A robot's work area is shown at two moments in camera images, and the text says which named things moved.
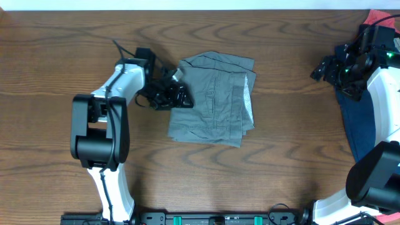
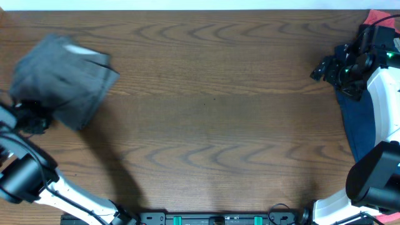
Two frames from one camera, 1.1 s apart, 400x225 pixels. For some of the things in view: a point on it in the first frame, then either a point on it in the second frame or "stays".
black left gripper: x=172 y=98 -> x=45 y=114
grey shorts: x=220 y=87 -> x=70 y=78
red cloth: x=374 y=15 stays
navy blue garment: x=357 y=117 stays
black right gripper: x=322 y=69 stays
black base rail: x=188 y=219 stays
